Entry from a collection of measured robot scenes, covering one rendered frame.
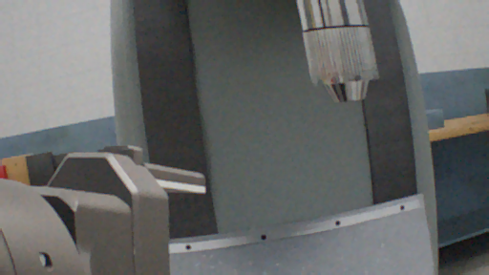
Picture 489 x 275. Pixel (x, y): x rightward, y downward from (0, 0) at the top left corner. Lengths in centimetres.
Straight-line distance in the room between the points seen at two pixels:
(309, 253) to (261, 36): 24
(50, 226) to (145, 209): 7
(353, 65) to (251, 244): 42
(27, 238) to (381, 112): 72
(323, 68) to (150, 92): 40
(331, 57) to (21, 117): 439
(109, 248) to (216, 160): 61
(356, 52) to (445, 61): 452
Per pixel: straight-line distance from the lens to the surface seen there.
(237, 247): 89
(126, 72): 90
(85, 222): 28
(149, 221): 31
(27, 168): 435
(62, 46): 480
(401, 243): 91
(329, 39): 51
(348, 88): 51
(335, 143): 91
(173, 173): 35
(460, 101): 504
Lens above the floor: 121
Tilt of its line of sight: 3 degrees down
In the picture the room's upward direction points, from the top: 8 degrees counter-clockwise
